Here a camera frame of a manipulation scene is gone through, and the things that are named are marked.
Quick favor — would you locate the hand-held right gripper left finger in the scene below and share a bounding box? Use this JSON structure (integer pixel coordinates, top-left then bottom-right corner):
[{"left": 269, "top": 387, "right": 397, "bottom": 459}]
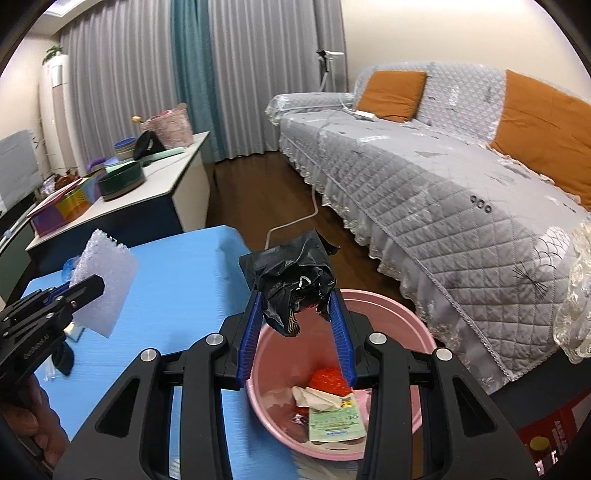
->
[{"left": 53, "top": 288, "right": 264, "bottom": 480}]

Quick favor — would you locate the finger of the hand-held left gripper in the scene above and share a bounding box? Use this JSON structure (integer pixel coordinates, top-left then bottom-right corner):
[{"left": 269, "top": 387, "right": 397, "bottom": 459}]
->
[
  {"left": 0, "top": 274, "right": 105, "bottom": 340},
  {"left": 28, "top": 282, "right": 71, "bottom": 303}
]

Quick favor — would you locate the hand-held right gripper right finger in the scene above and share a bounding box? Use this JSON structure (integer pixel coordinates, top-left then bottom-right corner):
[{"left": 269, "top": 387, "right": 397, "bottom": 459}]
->
[{"left": 325, "top": 291, "right": 541, "bottom": 480}]

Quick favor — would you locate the white foam sheet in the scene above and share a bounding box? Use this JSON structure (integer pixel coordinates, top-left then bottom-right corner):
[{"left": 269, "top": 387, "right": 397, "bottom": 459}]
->
[{"left": 69, "top": 229, "right": 139, "bottom": 339}]

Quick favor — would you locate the red mesh bag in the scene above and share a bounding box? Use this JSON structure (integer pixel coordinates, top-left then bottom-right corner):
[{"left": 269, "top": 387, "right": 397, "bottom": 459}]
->
[{"left": 295, "top": 367, "right": 354, "bottom": 416}]

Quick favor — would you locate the beige wrapper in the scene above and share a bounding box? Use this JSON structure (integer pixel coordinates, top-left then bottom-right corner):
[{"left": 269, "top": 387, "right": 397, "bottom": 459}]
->
[{"left": 291, "top": 385, "right": 345, "bottom": 411}]

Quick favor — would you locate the pink plastic basin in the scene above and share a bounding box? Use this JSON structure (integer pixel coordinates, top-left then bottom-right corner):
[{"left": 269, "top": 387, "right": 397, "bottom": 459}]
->
[{"left": 245, "top": 290, "right": 438, "bottom": 461}]

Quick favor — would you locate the green label packet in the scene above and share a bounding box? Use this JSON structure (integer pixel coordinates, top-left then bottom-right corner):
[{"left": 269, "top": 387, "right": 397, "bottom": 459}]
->
[{"left": 307, "top": 394, "right": 368, "bottom": 444}]

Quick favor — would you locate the black plastic bag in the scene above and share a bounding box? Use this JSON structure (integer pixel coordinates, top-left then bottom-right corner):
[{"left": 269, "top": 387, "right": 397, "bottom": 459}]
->
[{"left": 239, "top": 229, "right": 340, "bottom": 340}]

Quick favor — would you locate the person's left hand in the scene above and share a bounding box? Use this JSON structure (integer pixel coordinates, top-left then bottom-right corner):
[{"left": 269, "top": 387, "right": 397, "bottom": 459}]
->
[{"left": 0, "top": 383, "right": 71, "bottom": 467}]

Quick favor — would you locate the television cabinet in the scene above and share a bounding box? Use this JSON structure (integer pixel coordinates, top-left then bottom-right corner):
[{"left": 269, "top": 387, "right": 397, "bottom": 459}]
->
[{"left": 0, "top": 198, "right": 51, "bottom": 301}]

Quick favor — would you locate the colourful box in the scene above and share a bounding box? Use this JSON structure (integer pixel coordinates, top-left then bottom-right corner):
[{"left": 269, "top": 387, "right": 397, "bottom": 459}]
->
[{"left": 27, "top": 178, "right": 105, "bottom": 238}]

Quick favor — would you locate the dark green round tin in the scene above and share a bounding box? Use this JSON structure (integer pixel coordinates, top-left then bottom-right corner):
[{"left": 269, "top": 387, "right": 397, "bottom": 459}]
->
[{"left": 97, "top": 160, "right": 145, "bottom": 202}]

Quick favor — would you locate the purple plastic cup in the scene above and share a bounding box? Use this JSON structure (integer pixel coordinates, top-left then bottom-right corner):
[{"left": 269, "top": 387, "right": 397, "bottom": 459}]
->
[{"left": 83, "top": 157, "right": 122, "bottom": 178}]

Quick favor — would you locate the white coffee table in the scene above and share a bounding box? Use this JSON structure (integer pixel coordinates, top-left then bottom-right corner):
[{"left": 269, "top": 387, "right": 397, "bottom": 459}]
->
[{"left": 25, "top": 131, "right": 212, "bottom": 273}]

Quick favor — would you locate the grey cloth television cover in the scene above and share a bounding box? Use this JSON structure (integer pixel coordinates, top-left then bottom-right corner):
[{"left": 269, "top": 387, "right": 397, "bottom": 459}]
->
[{"left": 0, "top": 129, "right": 41, "bottom": 213}]

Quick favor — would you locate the stack of plastic bowls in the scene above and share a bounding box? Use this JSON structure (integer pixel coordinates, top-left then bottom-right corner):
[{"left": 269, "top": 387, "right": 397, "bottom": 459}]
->
[{"left": 113, "top": 137, "right": 138, "bottom": 160}]

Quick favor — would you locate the mint green board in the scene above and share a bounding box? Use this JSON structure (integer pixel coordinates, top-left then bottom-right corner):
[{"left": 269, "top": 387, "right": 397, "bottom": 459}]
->
[{"left": 139, "top": 147, "right": 186, "bottom": 167}]

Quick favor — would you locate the black hat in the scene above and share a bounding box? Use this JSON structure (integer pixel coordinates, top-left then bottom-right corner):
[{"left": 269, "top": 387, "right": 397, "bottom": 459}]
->
[{"left": 132, "top": 130, "right": 167, "bottom": 161}]

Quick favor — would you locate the white standing air conditioner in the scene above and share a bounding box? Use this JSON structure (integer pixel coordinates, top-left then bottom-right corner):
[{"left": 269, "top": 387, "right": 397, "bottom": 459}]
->
[{"left": 38, "top": 53, "right": 77, "bottom": 174}]

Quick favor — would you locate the pink lace basket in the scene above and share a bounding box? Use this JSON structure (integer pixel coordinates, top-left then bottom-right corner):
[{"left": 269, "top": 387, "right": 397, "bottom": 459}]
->
[{"left": 140, "top": 102, "right": 194, "bottom": 147}]

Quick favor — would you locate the grey quilted sofa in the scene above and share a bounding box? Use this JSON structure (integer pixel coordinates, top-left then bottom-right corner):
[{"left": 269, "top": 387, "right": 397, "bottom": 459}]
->
[{"left": 265, "top": 60, "right": 591, "bottom": 398}]

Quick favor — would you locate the grey curtain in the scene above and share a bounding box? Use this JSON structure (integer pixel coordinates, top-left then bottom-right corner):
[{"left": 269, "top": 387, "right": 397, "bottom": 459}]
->
[
  {"left": 60, "top": 0, "right": 185, "bottom": 158},
  {"left": 208, "top": 0, "right": 347, "bottom": 160}
]

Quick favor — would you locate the red cardboard box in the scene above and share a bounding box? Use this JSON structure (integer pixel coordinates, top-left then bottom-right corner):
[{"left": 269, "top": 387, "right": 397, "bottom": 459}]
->
[{"left": 515, "top": 397, "right": 591, "bottom": 480}]

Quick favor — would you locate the teal curtain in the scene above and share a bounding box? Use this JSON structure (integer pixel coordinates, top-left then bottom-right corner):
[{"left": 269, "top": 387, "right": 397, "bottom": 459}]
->
[{"left": 171, "top": 0, "right": 220, "bottom": 162}]

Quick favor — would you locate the orange cushion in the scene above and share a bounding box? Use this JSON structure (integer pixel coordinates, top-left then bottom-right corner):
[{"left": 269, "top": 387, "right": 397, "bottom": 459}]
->
[
  {"left": 357, "top": 70, "right": 428, "bottom": 123},
  {"left": 489, "top": 69, "right": 591, "bottom": 210}
]

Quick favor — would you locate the white floor stand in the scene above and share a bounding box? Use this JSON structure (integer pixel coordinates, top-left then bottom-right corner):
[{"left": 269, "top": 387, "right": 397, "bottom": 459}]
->
[{"left": 316, "top": 47, "right": 345, "bottom": 95}]

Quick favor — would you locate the white power cable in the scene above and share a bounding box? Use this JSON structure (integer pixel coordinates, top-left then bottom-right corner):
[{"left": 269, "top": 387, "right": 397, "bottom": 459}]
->
[{"left": 265, "top": 92, "right": 365, "bottom": 247}]

